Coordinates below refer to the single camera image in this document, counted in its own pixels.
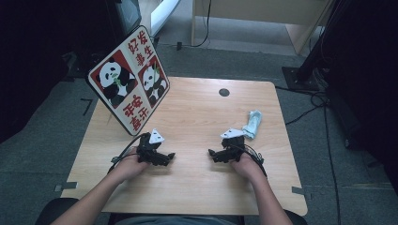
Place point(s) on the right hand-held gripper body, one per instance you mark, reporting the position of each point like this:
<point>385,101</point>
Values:
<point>233,146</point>

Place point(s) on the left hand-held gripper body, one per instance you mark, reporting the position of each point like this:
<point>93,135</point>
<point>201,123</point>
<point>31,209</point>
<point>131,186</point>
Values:
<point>147,150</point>

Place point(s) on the light blue cloth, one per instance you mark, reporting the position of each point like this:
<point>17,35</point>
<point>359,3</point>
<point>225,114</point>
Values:
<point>254,120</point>

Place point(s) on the panda print board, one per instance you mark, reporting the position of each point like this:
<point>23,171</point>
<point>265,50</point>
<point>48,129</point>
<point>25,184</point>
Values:
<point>131,81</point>

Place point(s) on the person's left hand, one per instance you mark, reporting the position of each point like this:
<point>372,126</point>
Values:
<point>133,165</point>

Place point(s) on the person's right hand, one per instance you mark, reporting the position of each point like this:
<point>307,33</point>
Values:
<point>247,165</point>

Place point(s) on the dark round table grommet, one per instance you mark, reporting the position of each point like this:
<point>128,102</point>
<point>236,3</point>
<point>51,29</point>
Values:
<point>224,92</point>

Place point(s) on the person's grey-blue pants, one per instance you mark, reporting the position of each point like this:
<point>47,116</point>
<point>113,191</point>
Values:
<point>175,220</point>

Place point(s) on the grey tape strip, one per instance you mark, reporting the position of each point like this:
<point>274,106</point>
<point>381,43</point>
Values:
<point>300,191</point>
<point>65,186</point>

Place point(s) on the black stand with base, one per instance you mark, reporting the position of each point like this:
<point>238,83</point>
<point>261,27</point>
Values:
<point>305,72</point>

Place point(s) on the black floor base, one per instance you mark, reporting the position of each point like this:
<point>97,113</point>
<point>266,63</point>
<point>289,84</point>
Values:
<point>75,67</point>

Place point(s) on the dark monitor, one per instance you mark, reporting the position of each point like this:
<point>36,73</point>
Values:
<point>125,15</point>

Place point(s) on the white panel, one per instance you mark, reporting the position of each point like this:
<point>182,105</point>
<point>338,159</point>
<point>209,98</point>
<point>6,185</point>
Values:
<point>162,14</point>

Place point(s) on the light wooden cabinet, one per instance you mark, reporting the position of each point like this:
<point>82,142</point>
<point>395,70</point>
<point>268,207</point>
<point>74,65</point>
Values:
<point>250,11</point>

